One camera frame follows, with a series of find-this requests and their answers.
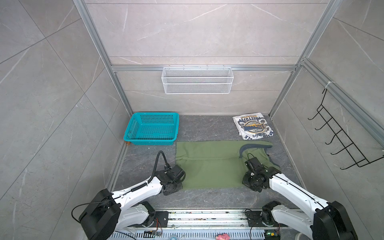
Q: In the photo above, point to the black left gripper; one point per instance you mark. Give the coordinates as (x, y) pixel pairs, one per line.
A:
(181, 187)

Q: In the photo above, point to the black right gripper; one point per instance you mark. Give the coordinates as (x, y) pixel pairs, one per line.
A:
(245, 181)

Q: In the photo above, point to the olive green tank top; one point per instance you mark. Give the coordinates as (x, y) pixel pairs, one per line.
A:
(219, 164)

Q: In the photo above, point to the white navy-trimmed tank top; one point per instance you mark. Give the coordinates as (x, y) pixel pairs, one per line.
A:
(253, 126)

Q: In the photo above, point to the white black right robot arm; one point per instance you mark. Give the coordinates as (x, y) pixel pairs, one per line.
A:
(318, 218)

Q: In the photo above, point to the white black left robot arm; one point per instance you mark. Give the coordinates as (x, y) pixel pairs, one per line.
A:
(110, 212)

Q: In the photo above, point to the teal plastic basket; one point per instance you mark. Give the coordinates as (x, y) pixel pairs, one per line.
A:
(152, 128)

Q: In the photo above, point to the green circuit board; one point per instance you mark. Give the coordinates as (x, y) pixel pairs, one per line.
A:
(272, 235)

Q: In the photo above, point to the pink small object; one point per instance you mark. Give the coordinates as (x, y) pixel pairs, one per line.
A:
(223, 237)

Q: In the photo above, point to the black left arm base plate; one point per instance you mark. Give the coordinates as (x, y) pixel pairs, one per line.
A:
(159, 219)

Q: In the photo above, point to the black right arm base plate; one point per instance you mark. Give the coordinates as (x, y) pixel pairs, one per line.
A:
(255, 217)

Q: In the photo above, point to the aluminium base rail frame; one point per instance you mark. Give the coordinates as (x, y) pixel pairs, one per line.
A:
(204, 224)

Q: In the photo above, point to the white wire mesh shelf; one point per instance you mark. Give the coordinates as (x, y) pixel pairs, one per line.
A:
(197, 80)

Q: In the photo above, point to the black wire hook rack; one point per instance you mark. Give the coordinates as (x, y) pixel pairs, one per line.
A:
(341, 135)

